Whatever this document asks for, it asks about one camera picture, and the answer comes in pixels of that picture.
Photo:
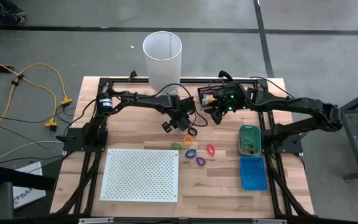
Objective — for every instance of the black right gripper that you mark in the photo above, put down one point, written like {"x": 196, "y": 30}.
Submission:
{"x": 232, "y": 102}

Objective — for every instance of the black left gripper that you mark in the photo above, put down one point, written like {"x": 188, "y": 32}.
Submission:
{"x": 183, "y": 118}

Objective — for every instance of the black spiral wrist coil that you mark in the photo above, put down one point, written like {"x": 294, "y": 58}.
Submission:
{"x": 189, "y": 132}

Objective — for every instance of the green rubber band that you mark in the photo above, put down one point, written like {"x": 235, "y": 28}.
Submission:
{"x": 244, "y": 134}

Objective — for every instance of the blue spiral wrist coil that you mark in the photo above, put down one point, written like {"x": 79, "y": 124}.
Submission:
{"x": 186, "y": 154}

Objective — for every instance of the purple spiral wrist coil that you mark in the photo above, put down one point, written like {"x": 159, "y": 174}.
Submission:
{"x": 197, "y": 160}

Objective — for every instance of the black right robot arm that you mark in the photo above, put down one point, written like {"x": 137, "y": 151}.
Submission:
{"x": 291, "y": 104}

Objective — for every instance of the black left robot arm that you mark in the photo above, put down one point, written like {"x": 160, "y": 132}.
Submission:
{"x": 135, "y": 99}

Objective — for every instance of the orange spiral wrist coil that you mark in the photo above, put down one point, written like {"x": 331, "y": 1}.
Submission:
{"x": 184, "y": 140}

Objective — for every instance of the black table clamp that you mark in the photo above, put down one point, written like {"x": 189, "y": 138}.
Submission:
{"x": 132, "y": 75}
{"x": 225, "y": 74}

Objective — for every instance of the green spiral wrist coil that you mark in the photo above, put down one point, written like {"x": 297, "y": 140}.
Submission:
{"x": 173, "y": 145}

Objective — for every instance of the black plastic slotted basket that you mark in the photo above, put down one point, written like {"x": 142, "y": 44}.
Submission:
{"x": 202, "y": 91}

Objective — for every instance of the red spiral wrist coil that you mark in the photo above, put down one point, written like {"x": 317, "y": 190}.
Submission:
{"x": 208, "y": 146}

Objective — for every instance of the teal plastic bin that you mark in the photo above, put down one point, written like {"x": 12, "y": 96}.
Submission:
{"x": 257, "y": 137}

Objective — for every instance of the white perforated metal shelf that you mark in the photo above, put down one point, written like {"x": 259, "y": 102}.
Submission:
{"x": 138, "y": 174}

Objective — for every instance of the blue plastic slotted basket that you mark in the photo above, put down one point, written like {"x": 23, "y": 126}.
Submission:
{"x": 253, "y": 177}

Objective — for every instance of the white printed box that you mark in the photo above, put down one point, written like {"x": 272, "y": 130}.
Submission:
{"x": 30, "y": 197}

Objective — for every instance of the black rig beam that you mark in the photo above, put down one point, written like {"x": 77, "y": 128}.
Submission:
{"x": 42, "y": 221}

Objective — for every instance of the black aluminium table frame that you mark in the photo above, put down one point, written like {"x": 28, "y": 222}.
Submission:
{"x": 126, "y": 81}

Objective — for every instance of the silver metal bracket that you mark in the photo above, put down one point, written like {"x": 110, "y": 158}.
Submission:
{"x": 96, "y": 221}
{"x": 269, "y": 221}

